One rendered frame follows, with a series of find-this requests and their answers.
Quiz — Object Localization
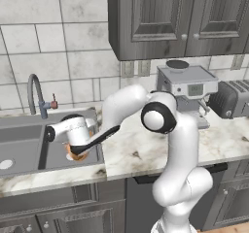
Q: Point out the black dishwasher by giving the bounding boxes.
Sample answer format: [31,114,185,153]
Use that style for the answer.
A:
[124,162,229,233]

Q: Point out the grey coffee machine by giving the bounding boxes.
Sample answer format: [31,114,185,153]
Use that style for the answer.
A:
[156,58,220,130]

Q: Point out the grey curved tap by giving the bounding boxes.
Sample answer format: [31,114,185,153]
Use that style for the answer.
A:
[26,73,59,120]

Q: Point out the grey wall socket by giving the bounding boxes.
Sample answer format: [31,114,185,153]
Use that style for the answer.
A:
[137,59,152,77]
[121,60,135,79]
[231,53,246,71]

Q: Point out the black dishwasher handle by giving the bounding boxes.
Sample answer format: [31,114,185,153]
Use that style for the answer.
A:
[133,162,229,185]

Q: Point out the dark grey toaster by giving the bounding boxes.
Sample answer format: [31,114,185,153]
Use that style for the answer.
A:
[208,79,249,120]

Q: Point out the grey false drawer front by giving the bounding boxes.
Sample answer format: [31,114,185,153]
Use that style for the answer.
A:
[0,183,99,216]

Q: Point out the orange bowl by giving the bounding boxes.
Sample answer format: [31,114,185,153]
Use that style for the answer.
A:
[64,142,91,162]

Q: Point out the grey double sink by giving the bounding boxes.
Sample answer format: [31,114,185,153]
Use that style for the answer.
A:
[0,108,106,179]

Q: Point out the grey base cupboard door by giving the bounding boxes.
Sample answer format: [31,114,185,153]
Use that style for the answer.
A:
[34,198,126,233]
[201,177,249,232]
[0,215,43,233]

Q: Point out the grey wall cupboard door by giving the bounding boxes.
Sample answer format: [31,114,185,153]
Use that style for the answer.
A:
[118,0,197,61]
[186,0,249,57]

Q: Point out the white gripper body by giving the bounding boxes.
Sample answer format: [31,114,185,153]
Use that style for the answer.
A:
[85,116,98,141]

